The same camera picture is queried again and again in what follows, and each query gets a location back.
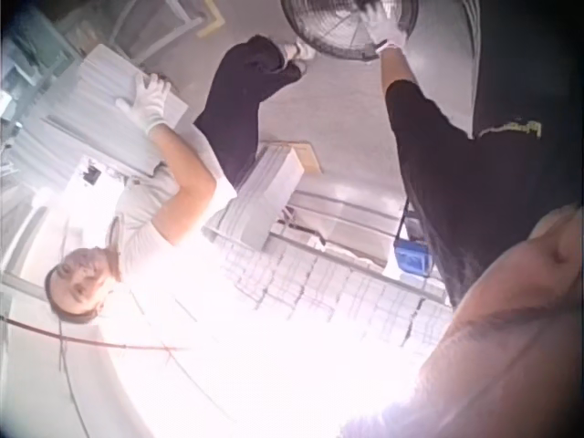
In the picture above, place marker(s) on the person's left hand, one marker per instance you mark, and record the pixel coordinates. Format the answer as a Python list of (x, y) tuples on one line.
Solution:
[(385, 32)]

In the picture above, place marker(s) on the person's left fingers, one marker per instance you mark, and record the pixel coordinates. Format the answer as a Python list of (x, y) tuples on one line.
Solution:
[(375, 18)]

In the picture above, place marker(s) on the round metal floor fan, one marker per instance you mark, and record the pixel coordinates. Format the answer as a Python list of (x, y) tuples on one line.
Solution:
[(328, 32)]

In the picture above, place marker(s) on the person's legs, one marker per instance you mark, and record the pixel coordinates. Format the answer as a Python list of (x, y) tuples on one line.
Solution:
[(524, 59)]

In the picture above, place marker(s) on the small stack of white panels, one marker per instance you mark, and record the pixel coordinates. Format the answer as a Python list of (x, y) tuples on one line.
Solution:
[(269, 196)]

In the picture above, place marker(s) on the large stack of white panels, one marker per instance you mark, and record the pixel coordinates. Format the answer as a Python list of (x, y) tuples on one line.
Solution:
[(91, 109)]

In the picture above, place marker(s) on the grey storage shelf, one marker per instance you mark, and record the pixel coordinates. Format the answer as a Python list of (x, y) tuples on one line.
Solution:
[(32, 59)]

